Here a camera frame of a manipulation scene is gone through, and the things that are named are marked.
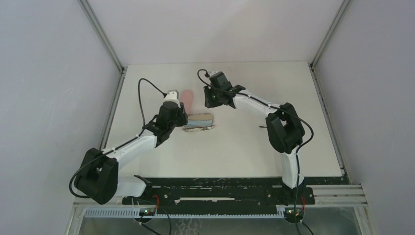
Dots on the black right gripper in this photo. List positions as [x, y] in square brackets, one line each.
[210, 98]

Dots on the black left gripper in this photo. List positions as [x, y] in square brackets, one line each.
[181, 115]

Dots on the light blue cleaning cloth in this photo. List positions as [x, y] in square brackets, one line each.
[199, 123]

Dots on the pink glasses case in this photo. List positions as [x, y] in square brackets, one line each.
[186, 98]

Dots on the map print glasses case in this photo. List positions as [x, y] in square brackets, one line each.
[200, 116]

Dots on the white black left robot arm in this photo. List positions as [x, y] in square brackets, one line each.
[98, 176]

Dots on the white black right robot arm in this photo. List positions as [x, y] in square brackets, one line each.
[285, 128]

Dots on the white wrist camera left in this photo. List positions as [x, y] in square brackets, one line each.
[172, 96]

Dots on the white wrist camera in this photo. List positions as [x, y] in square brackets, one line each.
[211, 73]
[172, 96]

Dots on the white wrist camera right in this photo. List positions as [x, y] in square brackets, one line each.
[211, 73]

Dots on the white slotted cable duct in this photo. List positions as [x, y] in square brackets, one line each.
[147, 213]

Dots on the aluminium frame rail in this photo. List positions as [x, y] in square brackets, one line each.
[110, 50]
[348, 195]

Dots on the right aluminium frame rail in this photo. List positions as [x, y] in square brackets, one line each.
[348, 195]

